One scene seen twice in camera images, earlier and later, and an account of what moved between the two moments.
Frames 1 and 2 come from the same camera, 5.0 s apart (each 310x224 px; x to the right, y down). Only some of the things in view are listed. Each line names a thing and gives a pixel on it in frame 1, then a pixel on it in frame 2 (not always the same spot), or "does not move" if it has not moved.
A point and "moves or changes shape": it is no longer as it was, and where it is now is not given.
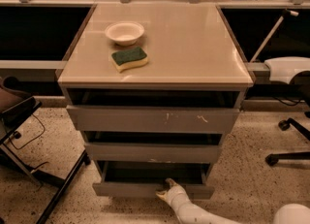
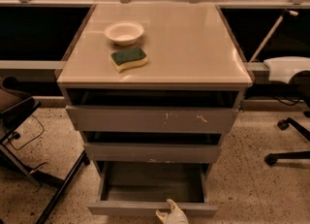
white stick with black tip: x=286 y=13 does not move
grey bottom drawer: x=144 y=178 moves or changes shape
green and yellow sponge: x=134 y=57 does not move
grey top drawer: x=104 y=117 does not move
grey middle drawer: x=154 y=151 does not move
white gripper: x=174 y=197 → x=175 y=215
